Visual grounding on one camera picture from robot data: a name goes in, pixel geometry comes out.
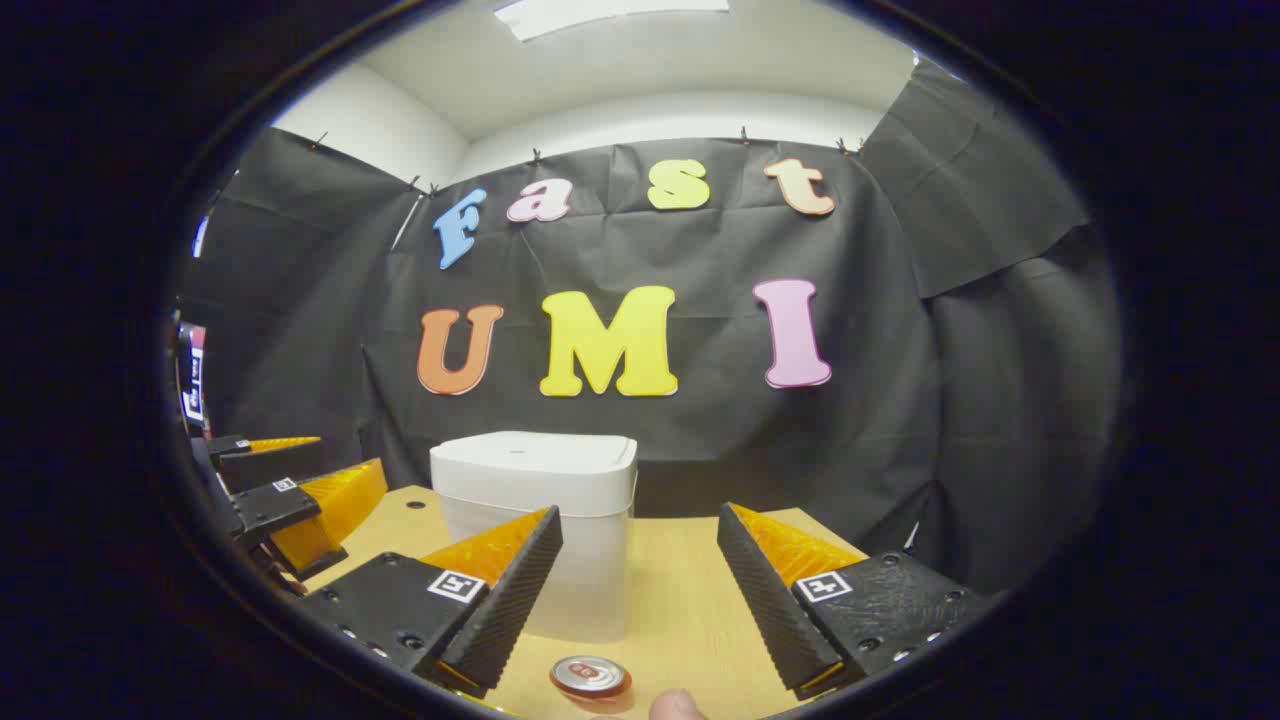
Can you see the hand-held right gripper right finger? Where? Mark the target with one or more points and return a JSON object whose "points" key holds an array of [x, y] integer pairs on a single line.
{"points": [[765, 610]]}

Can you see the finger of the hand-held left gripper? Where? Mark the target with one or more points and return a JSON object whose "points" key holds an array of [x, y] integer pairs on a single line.
{"points": [[275, 462], [290, 505]]}

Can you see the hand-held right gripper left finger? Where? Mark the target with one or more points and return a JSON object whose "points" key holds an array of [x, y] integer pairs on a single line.
{"points": [[510, 610]]}

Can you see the red pop can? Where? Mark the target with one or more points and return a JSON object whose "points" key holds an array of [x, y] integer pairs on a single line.
{"points": [[590, 676]]}

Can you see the white desktop garbage bin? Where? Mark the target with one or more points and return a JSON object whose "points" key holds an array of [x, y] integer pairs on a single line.
{"points": [[540, 480]]}

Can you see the dark printed box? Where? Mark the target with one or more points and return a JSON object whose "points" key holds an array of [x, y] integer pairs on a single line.
{"points": [[192, 375]]}

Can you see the black backdrop cloth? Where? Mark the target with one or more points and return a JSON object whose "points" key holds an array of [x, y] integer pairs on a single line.
{"points": [[700, 430]]}

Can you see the ceiling light panel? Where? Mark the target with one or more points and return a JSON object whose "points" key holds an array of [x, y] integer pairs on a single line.
{"points": [[600, 12]]}

